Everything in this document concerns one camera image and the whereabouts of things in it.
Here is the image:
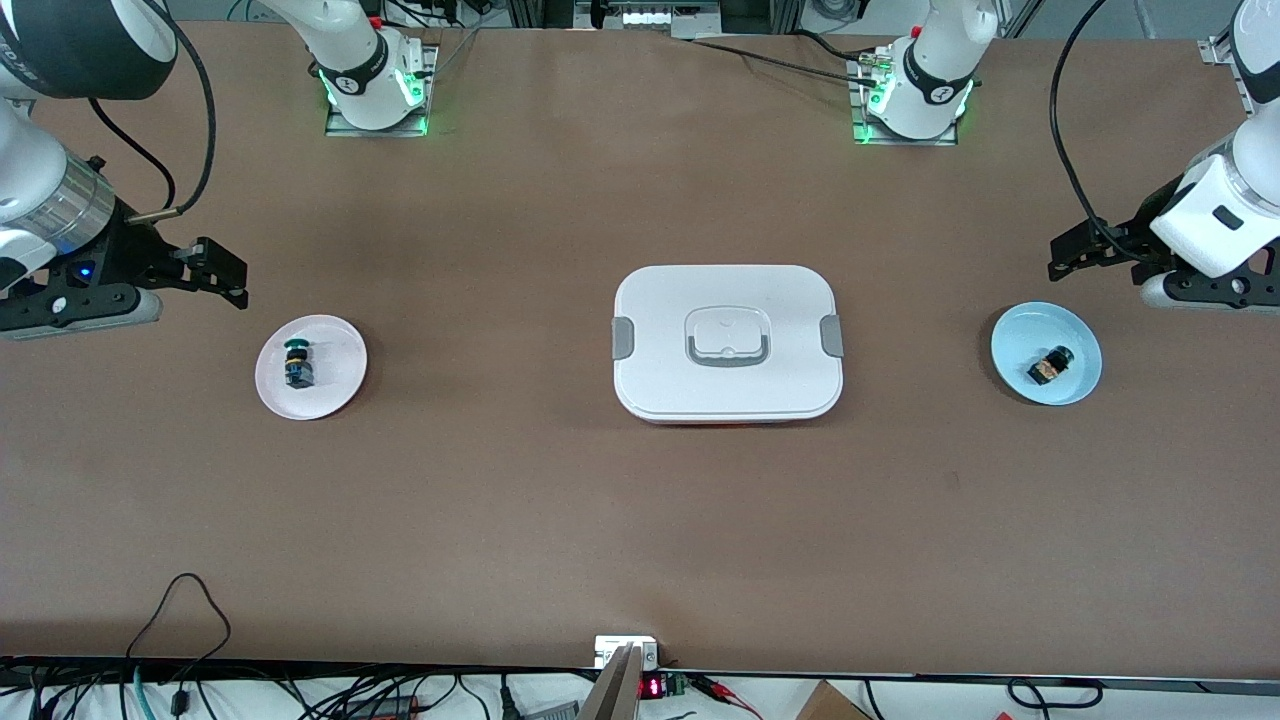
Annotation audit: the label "light blue round plate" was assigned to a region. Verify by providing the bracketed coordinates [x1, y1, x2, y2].
[990, 301, 1103, 407]

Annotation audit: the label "pink round plate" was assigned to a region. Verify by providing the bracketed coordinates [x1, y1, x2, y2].
[255, 314, 368, 421]

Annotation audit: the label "black power adapter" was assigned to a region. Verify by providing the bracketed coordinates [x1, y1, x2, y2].
[345, 695, 426, 720]

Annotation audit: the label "black equipment white panel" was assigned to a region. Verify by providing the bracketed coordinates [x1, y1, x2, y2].
[575, 0, 723, 39]

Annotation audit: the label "brown cardboard box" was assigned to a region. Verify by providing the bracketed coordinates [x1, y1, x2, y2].
[795, 680, 873, 720]

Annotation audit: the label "red black test leads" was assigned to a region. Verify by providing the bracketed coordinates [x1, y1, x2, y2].
[690, 675, 766, 720]

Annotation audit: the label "green black push-button switch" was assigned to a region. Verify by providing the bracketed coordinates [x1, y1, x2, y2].
[282, 338, 317, 391]

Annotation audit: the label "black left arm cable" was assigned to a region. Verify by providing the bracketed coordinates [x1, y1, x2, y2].
[1049, 0, 1161, 267]

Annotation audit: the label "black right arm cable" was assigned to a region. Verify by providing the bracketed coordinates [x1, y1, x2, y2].
[88, 0, 219, 219]

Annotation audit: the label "aluminium extrusion frame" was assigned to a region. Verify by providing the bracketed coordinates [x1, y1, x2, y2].
[1198, 35, 1253, 116]

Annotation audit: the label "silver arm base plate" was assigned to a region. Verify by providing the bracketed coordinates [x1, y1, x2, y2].
[323, 43, 440, 139]
[848, 55, 961, 148]

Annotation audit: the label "black looped thin cable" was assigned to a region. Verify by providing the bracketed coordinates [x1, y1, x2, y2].
[125, 573, 233, 701]

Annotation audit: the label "black cable to arm base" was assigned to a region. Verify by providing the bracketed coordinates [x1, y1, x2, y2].
[690, 38, 886, 87]

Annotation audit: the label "white lunch box grey handle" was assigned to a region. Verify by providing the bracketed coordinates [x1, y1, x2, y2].
[612, 264, 844, 426]

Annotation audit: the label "black coiled cable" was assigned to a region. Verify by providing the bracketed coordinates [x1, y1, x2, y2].
[1005, 678, 1106, 712]

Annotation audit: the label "small silver mounting bracket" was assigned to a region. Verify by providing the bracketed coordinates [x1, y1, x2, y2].
[594, 636, 661, 670]

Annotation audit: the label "brown grey camera post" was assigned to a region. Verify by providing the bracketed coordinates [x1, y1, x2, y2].
[578, 645, 647, 720]

